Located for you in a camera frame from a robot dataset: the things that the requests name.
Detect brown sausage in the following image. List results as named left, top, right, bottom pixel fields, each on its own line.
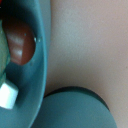
left=2, top=17, right=35, bottom=65

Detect white and blue fish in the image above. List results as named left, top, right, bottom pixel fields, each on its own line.
left=0, top=81, right=19, bottom=109

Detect brown stove top board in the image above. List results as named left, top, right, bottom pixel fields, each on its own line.
left=46, top=0, right=128, bottom=128

